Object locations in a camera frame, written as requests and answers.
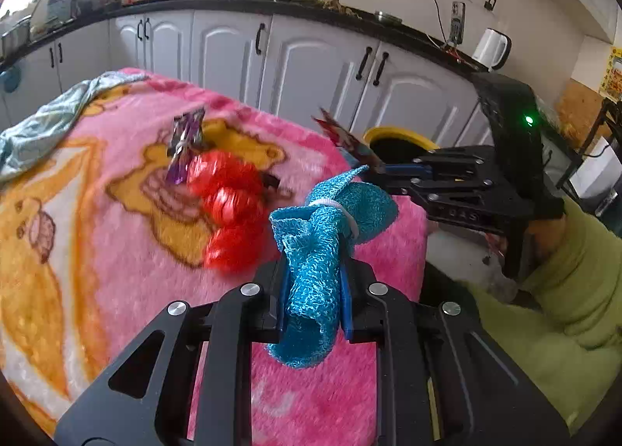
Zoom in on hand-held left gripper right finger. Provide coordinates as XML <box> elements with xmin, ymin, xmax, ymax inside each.
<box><xmin>339</xmin><ymin>259</ymin><xmax>571</xmax><ymax>446</ymax></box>

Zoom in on person's right forearm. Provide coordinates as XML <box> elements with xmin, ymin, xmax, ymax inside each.
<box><xmin>466</xmin><ymin>198</ymin><xmax>622</xmax><ymax>434</ymax></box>

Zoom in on yellow rimmed white trash bin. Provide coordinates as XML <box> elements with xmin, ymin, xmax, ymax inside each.
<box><xmin>362</xmin><ymin>125</ymin><xmax>441</xmax><ymax>170</ymax></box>

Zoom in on steel pot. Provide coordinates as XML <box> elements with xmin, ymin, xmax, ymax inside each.
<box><xmin>0</xmin><ymin>19</ymin><xmax>33</xmax><ymax>59</ymax></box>

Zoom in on white box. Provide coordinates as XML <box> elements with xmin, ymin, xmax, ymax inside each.
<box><xmin>578</xmin><ymin>138</ymin><xmax>622</xmax><ymax>200</ymax></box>

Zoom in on light blue cloth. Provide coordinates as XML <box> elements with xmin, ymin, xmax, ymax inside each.
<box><xmin>0</xmin><ymin>72</ymin><xmax>147</xmax><ymax>185</ymax></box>

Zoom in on yellow wall poster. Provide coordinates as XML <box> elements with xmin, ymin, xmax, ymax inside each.
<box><xmin>599</xmin><ymin>47</ymin><xmax>622</xmax><ymax>103</ymax></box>

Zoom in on row of white base cabinets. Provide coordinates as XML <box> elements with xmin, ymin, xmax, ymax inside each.
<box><xmin>0</xmin><ymin>9</ymin><xmax>497</xmax><ymax>152</ymax></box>

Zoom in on white electric kettle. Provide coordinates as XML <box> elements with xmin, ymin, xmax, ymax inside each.
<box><xmin>472</xmin><ymin>28</ymin><xmax>512</xmax><ymax>71</ymax></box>

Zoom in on red printed snack wrapper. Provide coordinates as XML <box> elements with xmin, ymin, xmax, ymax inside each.
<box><xmin>311</xmin><ymin>107</ymin><xmax>386</xmax><ymax>173</ymax></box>

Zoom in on smartphone on stand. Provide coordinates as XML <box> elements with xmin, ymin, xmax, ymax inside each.
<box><xmin>449</xmin><ymin>2</ymin><xmax>467</xmax><ymax>45</ymax></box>

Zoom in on black metal rack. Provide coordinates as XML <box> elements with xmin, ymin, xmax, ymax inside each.
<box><xmin>554</xmin><ymin>99</ymin><xmax>622</xmax><ymax>214</ymax></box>

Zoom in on orange chipboard panel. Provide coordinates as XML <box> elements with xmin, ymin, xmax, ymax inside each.
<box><xmin>556</xmin><ymin>79</ymin><xmax>614</xmax><ymax>148</ymax></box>

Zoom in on crumpled red plastic bag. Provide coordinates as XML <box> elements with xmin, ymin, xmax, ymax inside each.
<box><xmin>187</xmin><ymin>150</ymin><xmax>269</xmax><ymax>275</ymax></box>

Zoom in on teal hanging holder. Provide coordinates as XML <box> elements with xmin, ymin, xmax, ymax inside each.
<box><xmin>0</xmin><ymin>64</ymin><xmax>21</xmax><ymax>94</ymax></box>

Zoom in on black charging cable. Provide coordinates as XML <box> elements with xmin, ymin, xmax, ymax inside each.
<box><xmin>428</xmin><ymin>0</ymin><xmax>456</xmax><ymax>47</ymax></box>

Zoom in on shiny foil snack wrapper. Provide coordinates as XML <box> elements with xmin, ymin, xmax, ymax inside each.
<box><xmin>165</xmin><ymin>106</ymin><xmax>207</xmax><ymax>186</ymax></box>

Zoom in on pink printed blanket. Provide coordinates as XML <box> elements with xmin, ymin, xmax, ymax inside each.
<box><xmin>0</xmin><ymin>68</ymin><xmax>429</xmax><ymax>446</ymax></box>

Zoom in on blue mesh scrubber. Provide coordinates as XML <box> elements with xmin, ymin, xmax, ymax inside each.
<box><xmin>265</xmin><ymin>165</ymin><xmax>399</xmax><ymax>370</ymax></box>

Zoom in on pile of brown dried food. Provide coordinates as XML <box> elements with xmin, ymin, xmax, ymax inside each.
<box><xmin>299</xmin><ymin>0</ymin><xmax>363</xmax><ymax>20</ymax></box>

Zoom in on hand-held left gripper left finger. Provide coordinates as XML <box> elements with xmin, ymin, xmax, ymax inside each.
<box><xmin>52</xmin><ymin>256</ymin><xmax>293</xmax><ymax>446</ymax></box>

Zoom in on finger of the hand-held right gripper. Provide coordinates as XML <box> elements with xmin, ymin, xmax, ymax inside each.
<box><xmin>383</xmin><ymin>146</ymin><xmax>495</xmax><ymax>179</ymax></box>
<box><xmin>368</xmin><ymin>173</ymin><xmax>497</xmax><ymax>207</ymax></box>

